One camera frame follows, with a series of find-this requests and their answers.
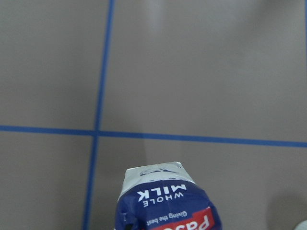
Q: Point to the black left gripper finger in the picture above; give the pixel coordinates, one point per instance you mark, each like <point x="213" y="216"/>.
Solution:
<point x="128" y="227"/>

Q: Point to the blue white milk carton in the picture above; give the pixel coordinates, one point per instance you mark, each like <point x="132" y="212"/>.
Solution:
<point x="164" y="197"/>

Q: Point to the white mug grey inside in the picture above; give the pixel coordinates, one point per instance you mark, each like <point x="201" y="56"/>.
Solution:
<point x="301" y="226"/>

